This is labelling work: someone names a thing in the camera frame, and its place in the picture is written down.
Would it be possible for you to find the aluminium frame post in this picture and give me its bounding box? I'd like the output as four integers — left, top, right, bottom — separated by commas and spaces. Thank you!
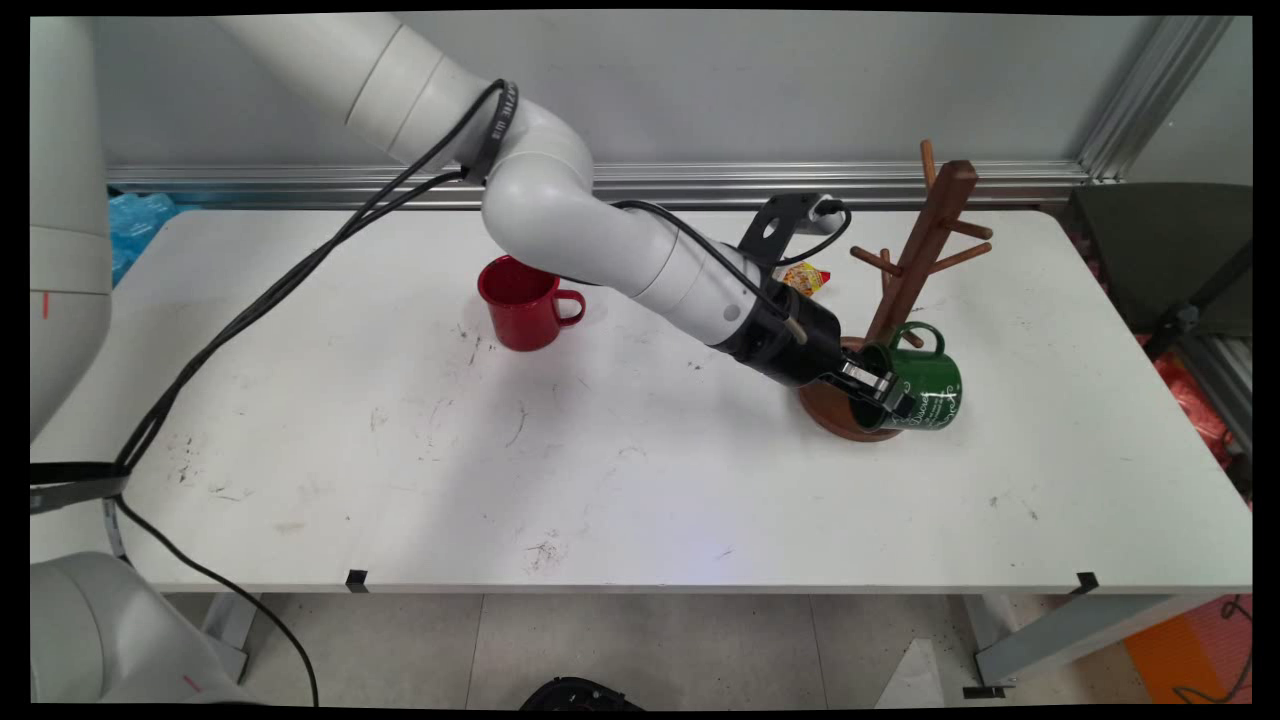
1078, 15, 1236, 183

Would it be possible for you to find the black round floor object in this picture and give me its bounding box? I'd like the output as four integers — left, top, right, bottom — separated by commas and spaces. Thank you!
520, 677, 646, 713

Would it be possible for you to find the yellow red snack packet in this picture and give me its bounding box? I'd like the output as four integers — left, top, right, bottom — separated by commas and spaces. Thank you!
775, 262, 832, 298

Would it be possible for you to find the green mug with white script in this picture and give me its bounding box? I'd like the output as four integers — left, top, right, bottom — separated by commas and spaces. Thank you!
850, 322, 964, 433

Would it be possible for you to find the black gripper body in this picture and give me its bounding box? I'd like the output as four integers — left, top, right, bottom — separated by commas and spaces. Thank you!
712, 288, 856, 393

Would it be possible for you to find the black cable strap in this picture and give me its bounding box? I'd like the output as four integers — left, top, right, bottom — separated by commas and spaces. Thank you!
30, 462, 131, 513

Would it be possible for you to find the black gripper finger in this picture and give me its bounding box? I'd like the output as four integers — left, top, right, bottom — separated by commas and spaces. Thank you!
850, 387, 917, 420
838, 361, 897, 397

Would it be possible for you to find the red mug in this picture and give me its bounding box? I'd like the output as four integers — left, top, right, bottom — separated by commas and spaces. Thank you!
477, 255, 587, 353

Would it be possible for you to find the grey table leg with foot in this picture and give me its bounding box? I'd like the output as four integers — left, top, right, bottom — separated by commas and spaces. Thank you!
962, 592, 1226, 699

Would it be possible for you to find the thin black camera cable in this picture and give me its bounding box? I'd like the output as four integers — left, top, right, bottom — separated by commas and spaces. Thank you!
610, 198, 854, 346

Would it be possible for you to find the brown wooden mug tree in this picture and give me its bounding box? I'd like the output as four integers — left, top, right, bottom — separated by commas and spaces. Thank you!
797, 140, 994, 443

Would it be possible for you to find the thin black floor cable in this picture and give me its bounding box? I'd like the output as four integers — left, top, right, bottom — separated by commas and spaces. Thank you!
1172, 595, 1253, 704

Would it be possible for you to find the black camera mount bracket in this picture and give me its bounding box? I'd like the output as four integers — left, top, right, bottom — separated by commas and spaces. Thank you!
738, 193, 823, 269

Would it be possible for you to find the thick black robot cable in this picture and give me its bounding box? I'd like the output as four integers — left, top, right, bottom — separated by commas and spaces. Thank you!
112, 80, 521, 706
115, 165, 471, 471

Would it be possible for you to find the short grey table leg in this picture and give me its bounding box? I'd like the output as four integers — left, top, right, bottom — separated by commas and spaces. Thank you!
195, 592, 263, 686

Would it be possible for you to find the crumpled blue plastic bag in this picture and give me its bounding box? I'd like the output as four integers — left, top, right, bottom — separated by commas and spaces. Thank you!
108, 192, 183, 286

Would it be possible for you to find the long aluminium frame rail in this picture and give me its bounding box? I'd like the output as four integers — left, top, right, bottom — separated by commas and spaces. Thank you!
108, 163, 1091, 211

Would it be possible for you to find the aluminium side rail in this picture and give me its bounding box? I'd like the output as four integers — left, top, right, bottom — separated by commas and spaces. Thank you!
1175, 335, 1253, 451

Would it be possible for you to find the orange red floor mat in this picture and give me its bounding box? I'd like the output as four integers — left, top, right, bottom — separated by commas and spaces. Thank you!
1125, 595, 1253, 706

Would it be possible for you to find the red plastic bag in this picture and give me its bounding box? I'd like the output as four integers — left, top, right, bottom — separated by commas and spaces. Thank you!
1135, 335, 1233, 471

